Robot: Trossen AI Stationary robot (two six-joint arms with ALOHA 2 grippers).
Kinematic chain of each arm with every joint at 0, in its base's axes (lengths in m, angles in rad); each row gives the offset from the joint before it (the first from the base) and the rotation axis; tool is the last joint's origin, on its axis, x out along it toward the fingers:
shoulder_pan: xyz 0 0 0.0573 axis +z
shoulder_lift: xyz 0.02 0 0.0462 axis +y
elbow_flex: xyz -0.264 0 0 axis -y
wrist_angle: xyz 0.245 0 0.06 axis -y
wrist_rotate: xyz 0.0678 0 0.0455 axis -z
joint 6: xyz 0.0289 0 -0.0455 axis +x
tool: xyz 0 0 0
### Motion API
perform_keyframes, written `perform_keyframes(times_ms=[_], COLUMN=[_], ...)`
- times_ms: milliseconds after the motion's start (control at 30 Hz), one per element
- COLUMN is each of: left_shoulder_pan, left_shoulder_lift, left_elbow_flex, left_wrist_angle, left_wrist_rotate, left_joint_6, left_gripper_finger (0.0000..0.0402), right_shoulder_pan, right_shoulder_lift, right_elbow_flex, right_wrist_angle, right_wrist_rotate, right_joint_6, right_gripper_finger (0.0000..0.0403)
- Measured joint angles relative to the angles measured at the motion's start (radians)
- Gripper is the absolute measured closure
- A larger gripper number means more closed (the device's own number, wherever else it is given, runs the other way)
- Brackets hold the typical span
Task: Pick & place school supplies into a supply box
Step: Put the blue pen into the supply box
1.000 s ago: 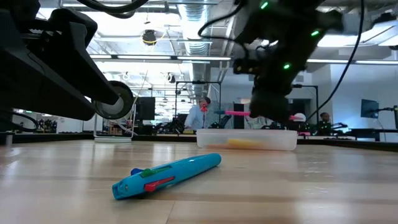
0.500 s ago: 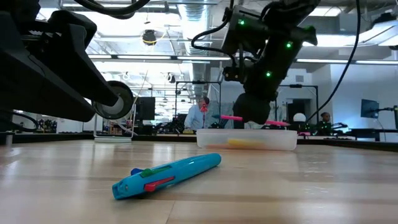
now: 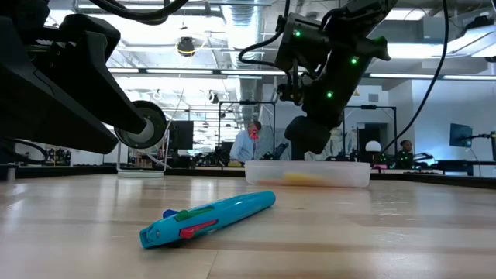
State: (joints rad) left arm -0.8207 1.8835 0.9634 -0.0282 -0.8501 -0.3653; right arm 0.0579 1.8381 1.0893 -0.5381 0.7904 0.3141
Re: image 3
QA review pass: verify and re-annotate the person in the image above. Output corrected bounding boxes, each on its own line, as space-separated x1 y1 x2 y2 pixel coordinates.
394 139 415 170
229 120 263 164

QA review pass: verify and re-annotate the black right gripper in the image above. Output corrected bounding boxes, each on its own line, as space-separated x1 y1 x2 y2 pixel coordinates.
284 19 392 156

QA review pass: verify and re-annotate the ceiling cable reel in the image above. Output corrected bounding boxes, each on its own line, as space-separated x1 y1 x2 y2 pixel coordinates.
177 36 196 57

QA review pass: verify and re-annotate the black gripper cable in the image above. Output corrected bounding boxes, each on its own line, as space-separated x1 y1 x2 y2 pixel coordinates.
88 0 191 27
237 0 296 69

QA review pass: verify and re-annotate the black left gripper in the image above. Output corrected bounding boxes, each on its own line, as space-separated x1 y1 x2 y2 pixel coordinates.
0 0 148 156

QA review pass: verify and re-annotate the blue multicolour pen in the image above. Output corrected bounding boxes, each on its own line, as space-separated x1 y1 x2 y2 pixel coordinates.
139 190 277 250

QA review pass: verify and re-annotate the silver ventilation duct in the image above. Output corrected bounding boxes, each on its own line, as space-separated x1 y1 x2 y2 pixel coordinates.
222 0 265 126

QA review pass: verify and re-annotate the dark upright screen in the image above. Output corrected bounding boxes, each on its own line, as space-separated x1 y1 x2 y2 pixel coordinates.
167 120 195 169

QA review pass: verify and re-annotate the black frame stand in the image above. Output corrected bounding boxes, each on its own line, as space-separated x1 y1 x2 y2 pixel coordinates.
218 100 277 164
342 105 398 168

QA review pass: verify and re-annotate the long ceiling light bar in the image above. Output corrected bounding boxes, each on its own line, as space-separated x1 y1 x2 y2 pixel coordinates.
107 67 496 81

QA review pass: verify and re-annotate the clear box with orange lid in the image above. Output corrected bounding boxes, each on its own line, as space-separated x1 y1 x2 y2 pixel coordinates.
244 160 372 189

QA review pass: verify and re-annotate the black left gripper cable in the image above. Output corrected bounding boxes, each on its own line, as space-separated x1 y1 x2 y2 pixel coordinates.
88 0 191 27

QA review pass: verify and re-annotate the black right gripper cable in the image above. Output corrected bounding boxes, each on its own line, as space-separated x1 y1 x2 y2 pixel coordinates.
237 0 296 69

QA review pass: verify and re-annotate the black cable loop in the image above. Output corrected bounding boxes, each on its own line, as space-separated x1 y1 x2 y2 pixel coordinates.
0 138 48 167

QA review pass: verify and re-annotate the white spotlight lamp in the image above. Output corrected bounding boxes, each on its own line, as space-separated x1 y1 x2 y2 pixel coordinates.
113 99 169 179

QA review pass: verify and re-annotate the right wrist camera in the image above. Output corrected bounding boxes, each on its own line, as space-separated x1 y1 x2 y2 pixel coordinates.
277 13 339 75

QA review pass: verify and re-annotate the yellow pen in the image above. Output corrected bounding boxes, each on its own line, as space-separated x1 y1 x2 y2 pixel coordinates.
284 172 323 187

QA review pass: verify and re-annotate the dark computer monitor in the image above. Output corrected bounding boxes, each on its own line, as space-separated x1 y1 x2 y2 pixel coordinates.
449 122 474 149

